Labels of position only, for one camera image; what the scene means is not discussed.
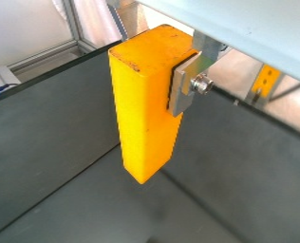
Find yellow rectangular block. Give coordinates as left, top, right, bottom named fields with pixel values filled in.
left=108, top=25, right=195, bottom=183

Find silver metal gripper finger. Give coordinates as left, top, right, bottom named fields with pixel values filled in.
left=167, top=30, right=223, bottom=117

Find yellow bracket in background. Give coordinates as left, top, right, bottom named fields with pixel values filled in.
left=250, top=65, right=282, bottom=101

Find aluminium frame profile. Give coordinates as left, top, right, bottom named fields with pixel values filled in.
left=8, top=0, right=96, bottom=80

